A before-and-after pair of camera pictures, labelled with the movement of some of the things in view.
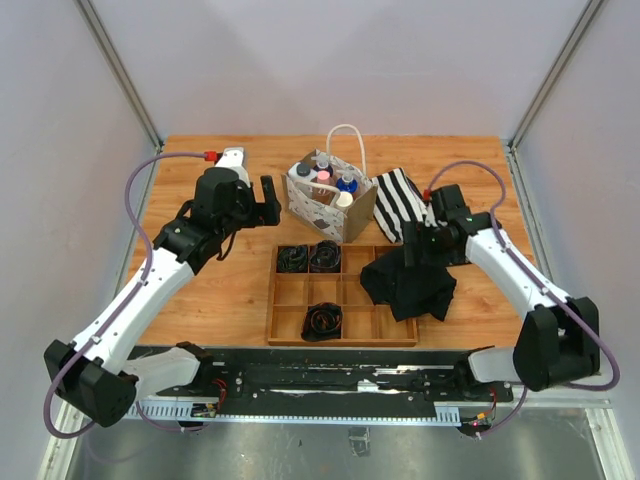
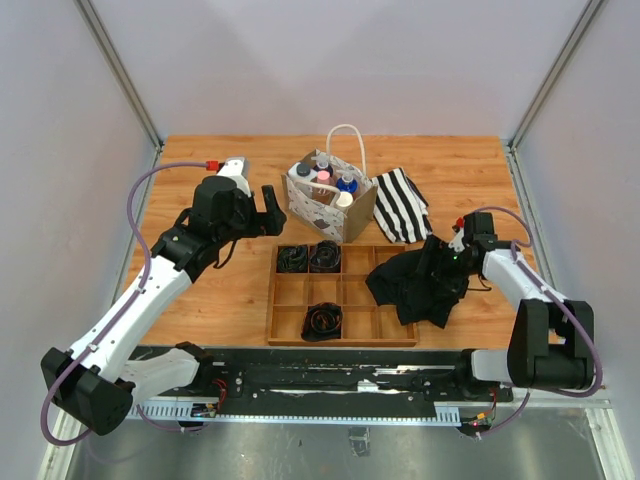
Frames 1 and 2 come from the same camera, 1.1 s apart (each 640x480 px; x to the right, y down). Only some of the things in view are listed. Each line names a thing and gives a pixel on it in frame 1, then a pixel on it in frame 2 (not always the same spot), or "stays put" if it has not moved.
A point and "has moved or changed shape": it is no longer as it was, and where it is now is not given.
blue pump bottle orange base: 347,183 stays put
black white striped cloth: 400,201 stays put
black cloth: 410,291 has moved or changed shape
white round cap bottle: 345,199 stays put
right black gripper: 414,232 to 439,250
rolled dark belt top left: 292,259 stays put
